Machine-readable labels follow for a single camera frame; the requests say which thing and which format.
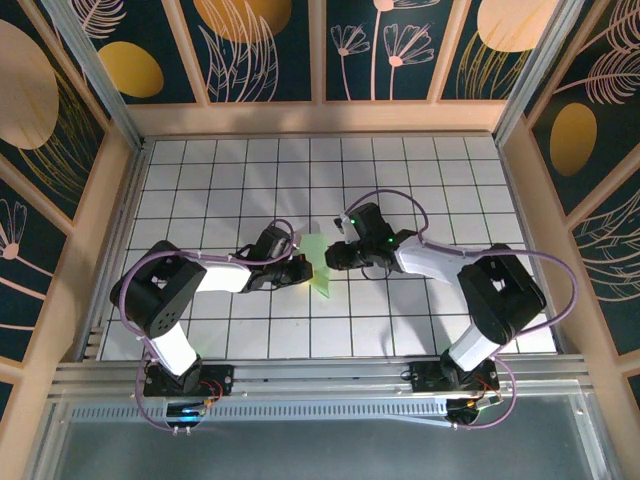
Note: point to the small black controller board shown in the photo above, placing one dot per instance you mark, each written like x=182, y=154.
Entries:
x=467, y=412
x=185, y=412

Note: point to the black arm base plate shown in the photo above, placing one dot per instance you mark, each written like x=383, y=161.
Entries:
x=422, y=375
x=222, y=375

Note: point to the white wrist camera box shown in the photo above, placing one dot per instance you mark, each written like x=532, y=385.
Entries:
x=343, y=223
x=285, y=245

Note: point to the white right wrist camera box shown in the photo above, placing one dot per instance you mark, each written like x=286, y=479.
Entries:
x=343, y=223

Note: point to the aluminium corner post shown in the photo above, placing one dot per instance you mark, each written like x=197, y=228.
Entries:
x=535, y=75
x=96, y=75

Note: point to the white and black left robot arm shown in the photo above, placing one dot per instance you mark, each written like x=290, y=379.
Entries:
x=220, y=280

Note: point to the white gridded table mat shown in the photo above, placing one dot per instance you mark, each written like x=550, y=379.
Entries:
x=280, y=165

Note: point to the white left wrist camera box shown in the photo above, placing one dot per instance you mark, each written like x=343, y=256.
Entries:
x=285, y=245

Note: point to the grey metal panel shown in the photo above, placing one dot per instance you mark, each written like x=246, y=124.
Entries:
x=320, y=450

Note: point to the green cloth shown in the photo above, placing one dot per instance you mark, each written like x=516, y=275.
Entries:
x=320, y=282

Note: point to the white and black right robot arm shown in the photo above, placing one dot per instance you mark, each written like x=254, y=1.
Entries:
x=430, y=260

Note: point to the long aluminium mounting rail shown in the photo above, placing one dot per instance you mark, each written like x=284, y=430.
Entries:
x=320, y=372

